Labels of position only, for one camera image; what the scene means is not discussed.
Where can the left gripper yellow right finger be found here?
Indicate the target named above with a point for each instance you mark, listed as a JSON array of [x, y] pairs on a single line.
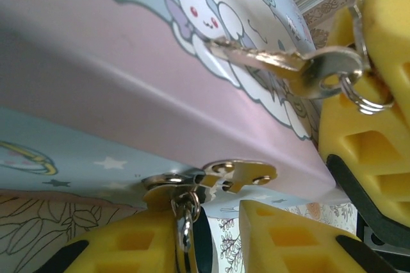
[[288, 247]]

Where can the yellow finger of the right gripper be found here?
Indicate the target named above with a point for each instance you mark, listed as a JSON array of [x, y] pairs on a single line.
[[390, 29], [352, 132]]

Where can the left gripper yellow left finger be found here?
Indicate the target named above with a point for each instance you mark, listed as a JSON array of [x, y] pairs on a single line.
[[128, 244]]

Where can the silver key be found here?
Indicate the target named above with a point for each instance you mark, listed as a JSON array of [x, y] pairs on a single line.
[[358, 36], [320, 61]]

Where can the pastel cartoon tin box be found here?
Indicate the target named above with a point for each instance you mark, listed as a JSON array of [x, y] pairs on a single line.
[[96, 61]]

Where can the silver box hasp latch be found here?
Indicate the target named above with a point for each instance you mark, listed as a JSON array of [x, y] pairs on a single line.
[[243, 170]]

